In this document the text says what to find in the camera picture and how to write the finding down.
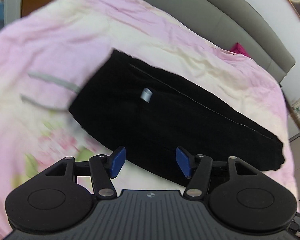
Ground pink floral duvet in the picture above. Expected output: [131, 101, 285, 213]
[0, 0, 298, 239]

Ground magenta pillow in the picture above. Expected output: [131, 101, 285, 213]
[230, 42, 251, 58]

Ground black pants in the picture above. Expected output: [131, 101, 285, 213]
[69, 50, 285, 186]

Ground grey padded headboard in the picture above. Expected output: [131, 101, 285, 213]
[144, 0, 295, 82]

